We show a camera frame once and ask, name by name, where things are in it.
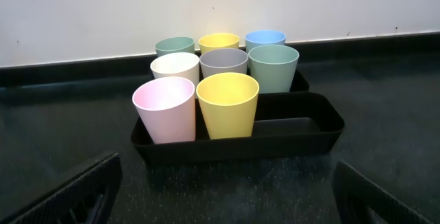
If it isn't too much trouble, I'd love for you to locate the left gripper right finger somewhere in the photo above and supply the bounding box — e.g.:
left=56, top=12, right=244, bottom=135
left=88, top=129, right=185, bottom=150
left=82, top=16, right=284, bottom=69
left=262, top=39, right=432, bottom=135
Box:
left=332, top=160, right=434, bottom=224

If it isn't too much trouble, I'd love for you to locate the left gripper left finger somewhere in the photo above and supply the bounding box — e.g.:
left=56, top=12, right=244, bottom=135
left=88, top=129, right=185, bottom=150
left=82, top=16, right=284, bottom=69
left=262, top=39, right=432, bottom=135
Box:
left=0, top=153, right=123, bottom=224

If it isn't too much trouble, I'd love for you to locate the pink cup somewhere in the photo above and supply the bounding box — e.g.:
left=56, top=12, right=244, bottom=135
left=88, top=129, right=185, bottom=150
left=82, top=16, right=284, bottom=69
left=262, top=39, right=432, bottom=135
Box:
left=132, top=76, right=197, bottom=145

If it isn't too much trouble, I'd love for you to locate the yellow cup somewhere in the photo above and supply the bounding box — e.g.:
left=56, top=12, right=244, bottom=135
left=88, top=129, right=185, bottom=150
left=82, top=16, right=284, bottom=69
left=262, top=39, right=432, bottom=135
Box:
left=195, top=72, right=261, bottom=140
left=198, top=32, right=241, bottom=55

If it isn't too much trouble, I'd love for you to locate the green cup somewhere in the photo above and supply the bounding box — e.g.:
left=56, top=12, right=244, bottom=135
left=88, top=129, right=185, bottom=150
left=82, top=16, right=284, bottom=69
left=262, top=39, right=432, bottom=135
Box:
left=154, top=36, right=196, bottom=58
left=247, top=44, right=300, bottom=94

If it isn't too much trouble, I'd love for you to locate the white cup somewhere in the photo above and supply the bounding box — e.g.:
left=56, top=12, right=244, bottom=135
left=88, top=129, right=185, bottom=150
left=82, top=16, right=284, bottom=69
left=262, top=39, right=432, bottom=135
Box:
left=150, top=52, right=201, bottom=91

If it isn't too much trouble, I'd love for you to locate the blue cup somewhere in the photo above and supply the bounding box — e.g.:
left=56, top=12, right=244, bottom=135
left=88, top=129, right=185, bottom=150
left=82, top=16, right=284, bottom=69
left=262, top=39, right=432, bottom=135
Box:
left=244, top=30, right=287, bottom=54

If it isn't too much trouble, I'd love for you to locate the grey cup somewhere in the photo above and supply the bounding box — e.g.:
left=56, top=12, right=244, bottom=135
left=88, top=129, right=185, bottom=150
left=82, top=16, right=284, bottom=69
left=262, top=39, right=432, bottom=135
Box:
left=199, top=47, right=250, bottom=80

